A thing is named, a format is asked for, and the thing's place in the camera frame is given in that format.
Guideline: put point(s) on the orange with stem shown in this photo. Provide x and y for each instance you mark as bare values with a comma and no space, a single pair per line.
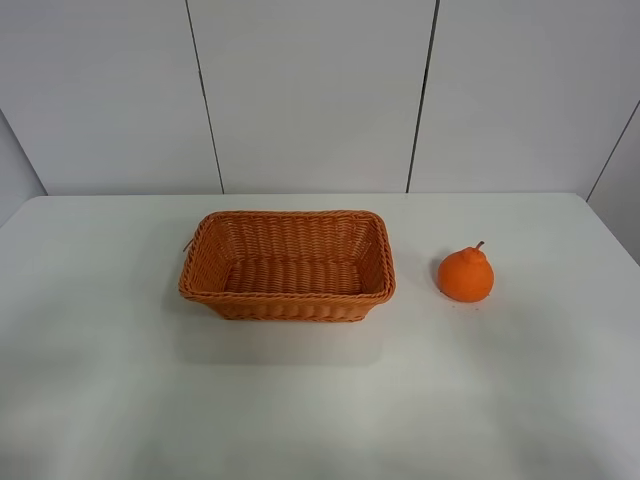
466,276

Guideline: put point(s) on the orange woven plastic basket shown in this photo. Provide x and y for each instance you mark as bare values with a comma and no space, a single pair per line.
316,266

